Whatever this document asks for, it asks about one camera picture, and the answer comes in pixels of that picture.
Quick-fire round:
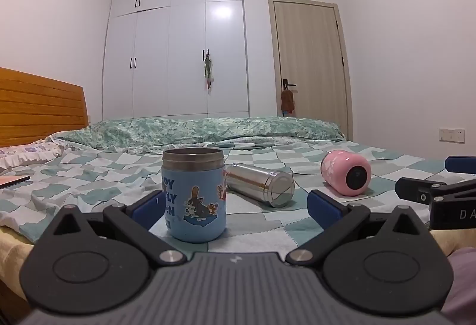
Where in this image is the blue cartoon print cup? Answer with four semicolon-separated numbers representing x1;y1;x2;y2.
161;147;228;244

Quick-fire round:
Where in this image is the green hanging ornament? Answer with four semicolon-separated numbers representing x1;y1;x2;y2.
203;54;217;91

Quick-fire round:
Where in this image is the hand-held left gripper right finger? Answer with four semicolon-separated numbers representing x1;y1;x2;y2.
286;190;425;267

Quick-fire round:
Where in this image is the beige wooden door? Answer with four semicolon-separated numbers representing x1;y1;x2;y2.
268;0;353;142

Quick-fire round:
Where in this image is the pink cup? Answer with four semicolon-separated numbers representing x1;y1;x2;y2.
320;150;372;196

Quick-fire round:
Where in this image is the white wall socket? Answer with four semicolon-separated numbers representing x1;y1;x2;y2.
439;128;465;143

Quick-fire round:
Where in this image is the brown bag on door handle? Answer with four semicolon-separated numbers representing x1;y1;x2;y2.
280;89;297;117

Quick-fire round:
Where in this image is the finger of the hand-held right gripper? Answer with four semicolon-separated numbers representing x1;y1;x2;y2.
444;156;476;175
395;177;476;204

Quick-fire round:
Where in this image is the stainless steel cup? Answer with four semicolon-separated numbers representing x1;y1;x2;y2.
225;163;295;208

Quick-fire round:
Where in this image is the dark flat phone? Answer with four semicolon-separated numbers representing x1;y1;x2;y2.
0;175;31;190

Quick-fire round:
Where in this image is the green checkered bedsheet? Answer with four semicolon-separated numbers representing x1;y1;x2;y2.
0;139;476;248

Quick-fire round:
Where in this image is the white wardrobe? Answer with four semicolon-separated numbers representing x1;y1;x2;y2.
102;0;250;121

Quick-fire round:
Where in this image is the green floral quilt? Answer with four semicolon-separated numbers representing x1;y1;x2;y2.
56;116;345;155

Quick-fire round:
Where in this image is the person's purple clothing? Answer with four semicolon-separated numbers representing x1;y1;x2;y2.
442;247;476;325

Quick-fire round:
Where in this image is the white patterned pillow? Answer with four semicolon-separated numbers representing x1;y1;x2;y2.
0;141;65;170

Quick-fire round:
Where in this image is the yellow mattress cover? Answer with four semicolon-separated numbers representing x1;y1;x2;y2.
0;225;38;324

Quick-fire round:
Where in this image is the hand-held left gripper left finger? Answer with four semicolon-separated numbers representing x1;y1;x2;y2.
52;192;187;267

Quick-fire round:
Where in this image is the orange wooden headboard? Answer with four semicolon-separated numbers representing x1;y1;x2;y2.
0;67;90;148

